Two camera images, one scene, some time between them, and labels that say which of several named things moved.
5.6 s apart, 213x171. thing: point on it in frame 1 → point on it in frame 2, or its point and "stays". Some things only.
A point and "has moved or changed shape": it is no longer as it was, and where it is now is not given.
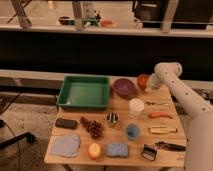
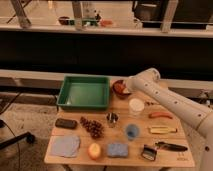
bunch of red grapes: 94,128 stays
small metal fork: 153,103 stays
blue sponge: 118,150 stays
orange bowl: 143,80 has moved or changed shape
